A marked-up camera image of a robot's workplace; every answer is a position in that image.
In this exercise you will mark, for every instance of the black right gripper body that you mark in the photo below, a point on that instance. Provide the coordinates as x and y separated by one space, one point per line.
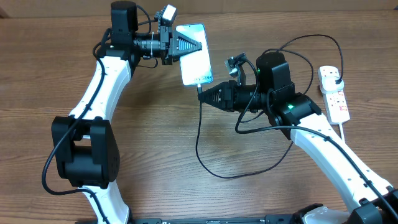
235 98

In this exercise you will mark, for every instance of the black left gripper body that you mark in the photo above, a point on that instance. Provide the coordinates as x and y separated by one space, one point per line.
165 37

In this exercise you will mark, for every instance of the blue Galaxy smartphone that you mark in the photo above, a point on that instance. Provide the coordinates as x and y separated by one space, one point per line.
195 67

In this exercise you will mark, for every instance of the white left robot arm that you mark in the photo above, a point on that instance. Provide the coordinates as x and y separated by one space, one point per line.
85 150

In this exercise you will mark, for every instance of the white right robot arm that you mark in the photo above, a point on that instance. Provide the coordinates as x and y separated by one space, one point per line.
368 197

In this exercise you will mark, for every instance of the white charger adapter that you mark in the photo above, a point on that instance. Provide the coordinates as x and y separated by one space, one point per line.
331 84

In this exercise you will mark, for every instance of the white power strip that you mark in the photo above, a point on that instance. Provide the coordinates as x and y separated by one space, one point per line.
335 103

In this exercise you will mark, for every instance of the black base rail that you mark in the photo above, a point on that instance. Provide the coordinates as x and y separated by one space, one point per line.
211 220

